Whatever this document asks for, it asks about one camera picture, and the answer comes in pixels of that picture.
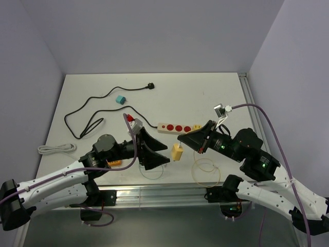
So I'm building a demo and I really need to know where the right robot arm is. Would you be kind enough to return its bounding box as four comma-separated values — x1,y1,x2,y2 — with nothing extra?
177,120,328,236

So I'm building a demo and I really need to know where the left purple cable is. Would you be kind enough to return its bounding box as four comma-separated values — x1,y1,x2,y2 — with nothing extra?
0,113,138,227

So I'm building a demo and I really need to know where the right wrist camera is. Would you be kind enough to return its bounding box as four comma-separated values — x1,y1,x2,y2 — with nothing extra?
214,104,232,128

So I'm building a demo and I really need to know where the aluminium rail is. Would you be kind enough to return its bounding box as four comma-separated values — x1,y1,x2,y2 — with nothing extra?
64,184,295,212
237,73,270,153

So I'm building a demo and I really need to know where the aluminium front rail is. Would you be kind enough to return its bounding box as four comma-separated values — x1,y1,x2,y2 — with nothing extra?
64,184,295,212

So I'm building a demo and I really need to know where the black power cord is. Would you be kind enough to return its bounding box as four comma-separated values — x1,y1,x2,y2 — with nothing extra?
64,82,159,139

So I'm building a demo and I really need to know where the purple cable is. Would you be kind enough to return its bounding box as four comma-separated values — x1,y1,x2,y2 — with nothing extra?
231,103,313,247
0,113,138,227

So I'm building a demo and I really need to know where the yellow charging cable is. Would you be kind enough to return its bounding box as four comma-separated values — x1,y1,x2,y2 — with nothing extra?
192,151,223,188

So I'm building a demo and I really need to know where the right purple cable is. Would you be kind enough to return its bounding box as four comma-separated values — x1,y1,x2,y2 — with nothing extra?
231,103,313,247

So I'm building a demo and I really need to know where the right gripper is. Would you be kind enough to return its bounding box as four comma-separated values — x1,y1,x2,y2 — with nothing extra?
176,118,243,161

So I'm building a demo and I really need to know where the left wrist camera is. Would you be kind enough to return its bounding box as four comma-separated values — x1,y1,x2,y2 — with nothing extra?
127,114,143,135

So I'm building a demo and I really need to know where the white coiled cable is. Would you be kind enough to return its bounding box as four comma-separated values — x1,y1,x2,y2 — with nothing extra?
38,143,77,155

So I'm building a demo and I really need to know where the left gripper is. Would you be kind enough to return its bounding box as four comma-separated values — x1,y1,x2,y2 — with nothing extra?
106,127,170,169

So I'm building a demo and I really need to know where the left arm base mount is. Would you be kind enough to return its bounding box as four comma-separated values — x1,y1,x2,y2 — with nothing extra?
80,190,117,222

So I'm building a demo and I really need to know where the orange power strip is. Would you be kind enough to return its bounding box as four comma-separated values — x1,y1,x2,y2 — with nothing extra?
107,160,122,167

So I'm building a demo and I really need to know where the aluminium right rail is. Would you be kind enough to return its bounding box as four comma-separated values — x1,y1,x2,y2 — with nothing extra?
237,73,270,153

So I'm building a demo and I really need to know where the small teal plug adapter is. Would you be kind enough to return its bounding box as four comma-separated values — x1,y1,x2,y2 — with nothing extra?
115,95,126,105

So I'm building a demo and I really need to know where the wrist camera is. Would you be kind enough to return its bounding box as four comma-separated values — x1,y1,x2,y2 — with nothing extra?
214,104,232,128
127,114,143,135

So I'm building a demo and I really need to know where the beige red power strip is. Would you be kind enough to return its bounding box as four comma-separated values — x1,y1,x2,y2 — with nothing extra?
157,122,194,135

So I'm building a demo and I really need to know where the teal charging cable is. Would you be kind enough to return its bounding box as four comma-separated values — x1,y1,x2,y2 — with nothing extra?
138,164,168,180

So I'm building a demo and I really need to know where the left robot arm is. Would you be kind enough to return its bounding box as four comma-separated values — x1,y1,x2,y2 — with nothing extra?
1,128,170,231

